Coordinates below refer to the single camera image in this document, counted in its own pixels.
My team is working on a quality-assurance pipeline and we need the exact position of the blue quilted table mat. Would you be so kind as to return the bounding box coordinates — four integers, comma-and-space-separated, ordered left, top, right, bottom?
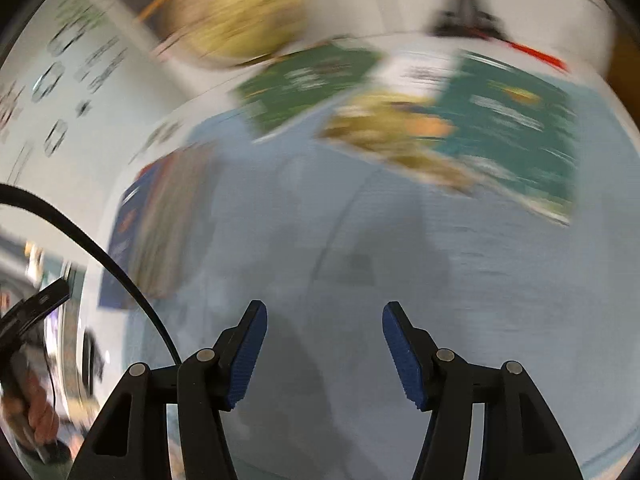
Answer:
155, 70, 639, 479

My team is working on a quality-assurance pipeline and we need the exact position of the white rabbit meadow book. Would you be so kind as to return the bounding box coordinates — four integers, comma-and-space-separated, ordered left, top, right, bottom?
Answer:
318, 52, 474, 193

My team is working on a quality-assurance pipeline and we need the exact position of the yellow desk globe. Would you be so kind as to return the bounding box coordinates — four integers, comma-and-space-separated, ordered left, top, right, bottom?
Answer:
134, 0, 307, 66

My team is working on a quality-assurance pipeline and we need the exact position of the dark green book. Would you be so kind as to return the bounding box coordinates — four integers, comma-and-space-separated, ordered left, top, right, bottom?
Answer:
235, 37, 383, 142

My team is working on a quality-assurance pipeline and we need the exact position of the dark teal insect book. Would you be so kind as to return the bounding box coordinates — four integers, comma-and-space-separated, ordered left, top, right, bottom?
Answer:
432, 51, 577, 224

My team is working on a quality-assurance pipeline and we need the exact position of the white bookshelf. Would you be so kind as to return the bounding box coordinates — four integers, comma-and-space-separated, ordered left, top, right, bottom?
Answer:
91, 0, 616, 96

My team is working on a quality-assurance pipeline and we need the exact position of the stack of organized books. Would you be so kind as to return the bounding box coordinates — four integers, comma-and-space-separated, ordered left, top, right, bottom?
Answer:
107, 142, 217, 302

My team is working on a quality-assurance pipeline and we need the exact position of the red tassel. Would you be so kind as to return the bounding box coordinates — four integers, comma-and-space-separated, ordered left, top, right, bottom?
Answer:
472, 29, 570, 74

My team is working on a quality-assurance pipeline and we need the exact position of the person's left hand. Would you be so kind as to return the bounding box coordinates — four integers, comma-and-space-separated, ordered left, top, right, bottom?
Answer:
1, 370, 60, 452

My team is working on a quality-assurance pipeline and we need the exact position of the black cable left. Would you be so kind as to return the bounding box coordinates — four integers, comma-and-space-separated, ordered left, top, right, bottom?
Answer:
0, 182, 184, 366

